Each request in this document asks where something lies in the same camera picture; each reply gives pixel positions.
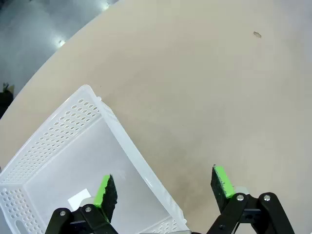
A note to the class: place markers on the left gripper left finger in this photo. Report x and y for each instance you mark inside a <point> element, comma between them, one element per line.
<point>107,195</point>

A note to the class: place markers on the white perforated plastic basket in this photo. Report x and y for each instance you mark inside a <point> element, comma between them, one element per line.
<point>73,151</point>

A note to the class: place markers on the white label sticker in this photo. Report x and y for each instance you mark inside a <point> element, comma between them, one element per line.
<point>78,198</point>

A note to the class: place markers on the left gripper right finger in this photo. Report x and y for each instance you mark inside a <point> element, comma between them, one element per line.
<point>223,185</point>

